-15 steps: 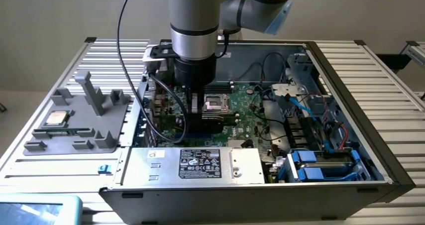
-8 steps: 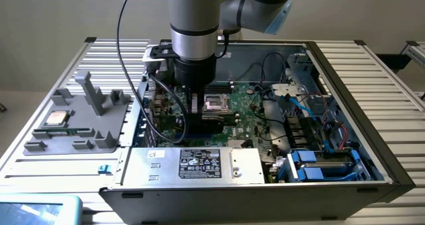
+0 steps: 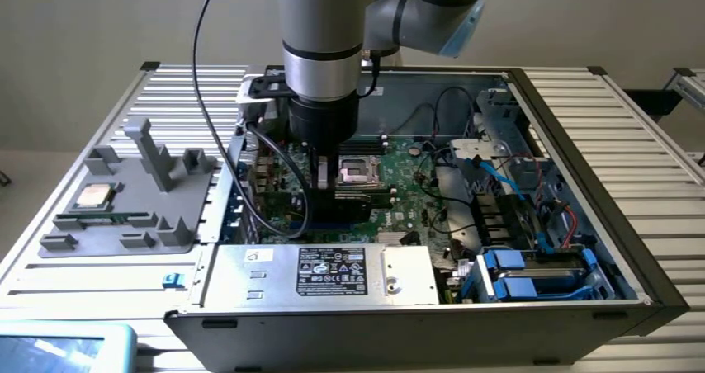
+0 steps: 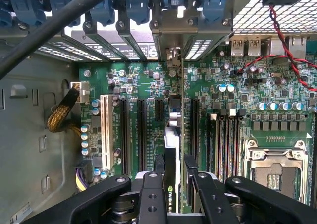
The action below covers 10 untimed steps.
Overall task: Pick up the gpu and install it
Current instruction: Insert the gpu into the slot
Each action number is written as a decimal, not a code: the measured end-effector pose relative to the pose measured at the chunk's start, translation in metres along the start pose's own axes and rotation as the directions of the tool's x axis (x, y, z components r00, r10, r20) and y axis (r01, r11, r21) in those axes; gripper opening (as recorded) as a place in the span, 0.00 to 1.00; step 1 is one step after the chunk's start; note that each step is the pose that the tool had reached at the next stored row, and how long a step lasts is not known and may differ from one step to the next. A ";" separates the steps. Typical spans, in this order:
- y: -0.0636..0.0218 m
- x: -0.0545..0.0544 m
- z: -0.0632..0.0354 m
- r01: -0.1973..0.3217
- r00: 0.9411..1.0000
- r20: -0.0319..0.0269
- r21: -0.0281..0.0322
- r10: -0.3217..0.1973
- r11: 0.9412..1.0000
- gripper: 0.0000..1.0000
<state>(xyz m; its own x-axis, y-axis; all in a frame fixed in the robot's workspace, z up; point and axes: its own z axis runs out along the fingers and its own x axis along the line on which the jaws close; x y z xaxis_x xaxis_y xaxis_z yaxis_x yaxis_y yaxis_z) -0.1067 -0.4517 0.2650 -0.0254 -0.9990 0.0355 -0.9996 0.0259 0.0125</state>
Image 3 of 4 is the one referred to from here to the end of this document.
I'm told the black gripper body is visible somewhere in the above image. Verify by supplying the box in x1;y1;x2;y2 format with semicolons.
286;94;362;148

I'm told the CPU socket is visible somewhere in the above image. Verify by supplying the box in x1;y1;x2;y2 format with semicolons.
335;155;382;189

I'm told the blue expansion slot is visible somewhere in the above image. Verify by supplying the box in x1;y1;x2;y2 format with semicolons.
290;220;361;233

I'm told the green motherboard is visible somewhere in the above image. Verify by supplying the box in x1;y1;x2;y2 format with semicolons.
240;135;462;247

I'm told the silver chipset heatsink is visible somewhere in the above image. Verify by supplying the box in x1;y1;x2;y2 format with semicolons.
374;231;407;248

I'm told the silver power supply unit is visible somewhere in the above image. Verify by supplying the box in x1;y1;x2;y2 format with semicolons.
198;243;441;309

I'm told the metal drive cage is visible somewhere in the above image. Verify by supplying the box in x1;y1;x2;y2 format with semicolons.
447;87;551;193

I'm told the black fan shroud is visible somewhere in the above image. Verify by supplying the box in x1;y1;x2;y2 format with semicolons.
471;192;539;251

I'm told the grey parts rack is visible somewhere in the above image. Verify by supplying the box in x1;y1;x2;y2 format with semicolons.
37;116;223;260

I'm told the CPU chip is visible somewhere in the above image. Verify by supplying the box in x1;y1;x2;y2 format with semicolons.
73;182;122;210

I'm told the open black PC case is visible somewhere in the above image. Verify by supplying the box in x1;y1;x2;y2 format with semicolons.
163;64;692;372

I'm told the green RAM stick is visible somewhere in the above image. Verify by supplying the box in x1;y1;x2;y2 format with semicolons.
56;211;151;222

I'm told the blue disk bay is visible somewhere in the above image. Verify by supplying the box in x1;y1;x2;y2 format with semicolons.
474;247;614;305

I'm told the black box beside table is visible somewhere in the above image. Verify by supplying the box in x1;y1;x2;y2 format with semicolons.
621;87;684;123

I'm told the neighbouring metal slat table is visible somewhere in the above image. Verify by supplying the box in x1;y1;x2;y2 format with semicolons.
668;67;705;111

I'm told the wrist camera with black bracket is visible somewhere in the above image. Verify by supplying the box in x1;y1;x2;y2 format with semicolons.
235;69;295;123

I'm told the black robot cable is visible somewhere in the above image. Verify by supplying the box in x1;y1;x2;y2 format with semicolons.
192;0;314;239

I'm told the blue SATA wire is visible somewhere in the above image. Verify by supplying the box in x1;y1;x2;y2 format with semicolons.
466;155;526;203

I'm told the red wire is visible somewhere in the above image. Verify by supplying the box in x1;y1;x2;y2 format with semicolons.
559;205;581;247

